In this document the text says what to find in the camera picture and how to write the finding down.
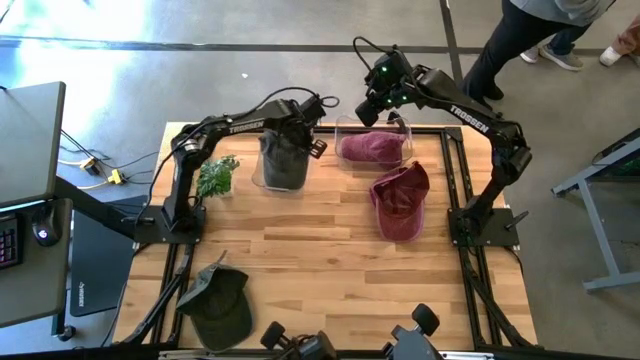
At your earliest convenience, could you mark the backlit black keyboard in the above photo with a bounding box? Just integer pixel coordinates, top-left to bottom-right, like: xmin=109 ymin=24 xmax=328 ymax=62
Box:
xmin=0 ymin=213 xmax=22 ymax=271

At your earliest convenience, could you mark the black desk caster leg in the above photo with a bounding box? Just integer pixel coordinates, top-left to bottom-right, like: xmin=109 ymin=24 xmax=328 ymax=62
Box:
xmin=49 ymin=289 xmax=77 ymax=343

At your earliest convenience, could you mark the black computer mouse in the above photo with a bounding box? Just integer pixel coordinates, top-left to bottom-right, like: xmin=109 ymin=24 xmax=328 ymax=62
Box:
xmin=31 ymin=203 xmax=62 ymax=248

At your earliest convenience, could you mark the black computer tower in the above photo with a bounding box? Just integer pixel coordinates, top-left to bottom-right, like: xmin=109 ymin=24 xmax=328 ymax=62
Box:
xmin=68 ymin=198 xmax=137 ymax=318

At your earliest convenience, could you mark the narrow clear plastic bin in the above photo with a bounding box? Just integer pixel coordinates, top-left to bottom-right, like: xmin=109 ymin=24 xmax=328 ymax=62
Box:
xmin=251 ymin=115 xmax=322 ymax=195

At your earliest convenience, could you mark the grey metal table frame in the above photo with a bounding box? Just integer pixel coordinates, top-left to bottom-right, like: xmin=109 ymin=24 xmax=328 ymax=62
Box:
xmin=552 ymin=144 xmax=640 ymax=295

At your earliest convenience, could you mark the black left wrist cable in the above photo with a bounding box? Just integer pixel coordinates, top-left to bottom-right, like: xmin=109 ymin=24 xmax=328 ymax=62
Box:
xmin=239 ymin=86 xmax=342 ymax=117

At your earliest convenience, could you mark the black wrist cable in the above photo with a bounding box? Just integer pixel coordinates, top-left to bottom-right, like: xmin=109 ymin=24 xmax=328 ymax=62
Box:
xmin=352 ymin=35 xmax=396 ymax=66
xmin=239 ymin=86 xmax=342 ymax=117

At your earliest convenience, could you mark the person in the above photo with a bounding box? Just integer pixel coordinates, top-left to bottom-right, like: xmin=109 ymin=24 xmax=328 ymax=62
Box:
xmin=598 ymin=14 xmax=640 ymax=68
xmin=519 ymin=22 xmax=594 ymax=72
xmin=459 ymin=0 xmax=616 ymax=109

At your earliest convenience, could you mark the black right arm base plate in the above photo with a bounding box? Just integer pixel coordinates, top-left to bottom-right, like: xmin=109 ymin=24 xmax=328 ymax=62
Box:
xmin=448 ymin=207 xmax=521 ymax=249

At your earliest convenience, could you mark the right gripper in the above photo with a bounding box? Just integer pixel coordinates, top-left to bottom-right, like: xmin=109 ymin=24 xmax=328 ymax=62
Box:
xmin=355 ymin=67 xmax=425 ymax=128

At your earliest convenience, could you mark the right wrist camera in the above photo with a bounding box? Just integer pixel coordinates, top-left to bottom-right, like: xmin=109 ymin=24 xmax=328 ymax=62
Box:
xmin=375 ymin=47 xmax=404 ymax=69

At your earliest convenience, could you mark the green plant in white pot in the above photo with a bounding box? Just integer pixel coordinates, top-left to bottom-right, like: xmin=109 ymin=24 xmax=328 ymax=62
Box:
xmin=195 ymin=154 xmax=241 ymax=200

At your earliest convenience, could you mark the wide clear plastic bin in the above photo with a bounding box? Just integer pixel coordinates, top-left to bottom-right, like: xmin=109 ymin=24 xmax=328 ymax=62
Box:
xmin=333 ymin=114 xmax=415 ymax=174

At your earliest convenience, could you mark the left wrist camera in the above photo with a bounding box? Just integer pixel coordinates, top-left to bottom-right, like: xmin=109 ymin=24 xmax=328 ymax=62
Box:
xmin=299 ymin=94 xmax=326 ymax=119

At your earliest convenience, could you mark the dark green baseball cap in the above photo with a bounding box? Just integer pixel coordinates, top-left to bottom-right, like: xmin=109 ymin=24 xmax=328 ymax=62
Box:
xmin=258 ymin=128 xmax=312 ymax=192
xmin=175 ymin=249 xmax=255 ymax=353

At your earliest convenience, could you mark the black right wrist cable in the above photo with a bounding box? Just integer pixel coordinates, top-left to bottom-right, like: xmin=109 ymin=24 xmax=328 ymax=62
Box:
xmin=352 ymin=35 xmax=396 ymax=66

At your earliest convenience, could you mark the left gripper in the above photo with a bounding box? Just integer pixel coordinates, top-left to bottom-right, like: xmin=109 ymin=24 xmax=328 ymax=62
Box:
xmin=282 ymin=114 xmax=329 ymax=159

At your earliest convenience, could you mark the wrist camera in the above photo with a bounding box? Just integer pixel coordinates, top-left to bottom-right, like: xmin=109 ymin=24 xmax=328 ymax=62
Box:
xmin=375 ymin=47 xmax=404 ymax=69
xmin=299 ymin=94 xmax=326 ymax=119

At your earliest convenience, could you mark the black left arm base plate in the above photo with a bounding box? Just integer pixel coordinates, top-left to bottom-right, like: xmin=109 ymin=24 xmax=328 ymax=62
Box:
xmin=133 ymin=203 xmax=206 ymax=245

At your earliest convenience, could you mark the silver metal bracket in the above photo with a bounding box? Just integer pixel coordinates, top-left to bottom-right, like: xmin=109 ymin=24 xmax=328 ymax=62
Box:
xmin=442 ymin=351 xmax=495 ymax=360
xmin=158 ymin=349 xmax=215 ymax=360

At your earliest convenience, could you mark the maroon baseball cap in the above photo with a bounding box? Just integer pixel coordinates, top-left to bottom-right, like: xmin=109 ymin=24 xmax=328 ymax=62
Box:
xmin=368 ymin=160 xmax=431 ymax=244
xmin=339 ymin=130 xmax=407 ymax=169

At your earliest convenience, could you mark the black box with green light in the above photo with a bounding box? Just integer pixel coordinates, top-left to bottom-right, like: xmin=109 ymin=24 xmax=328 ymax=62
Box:
xmin=602 ymin=127 xmax=640 ymax=177

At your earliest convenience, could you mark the black aluminium table frame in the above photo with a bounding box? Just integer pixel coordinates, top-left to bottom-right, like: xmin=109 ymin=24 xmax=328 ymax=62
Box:
xmin=119 ymin=122 xmax=540 ymax=351

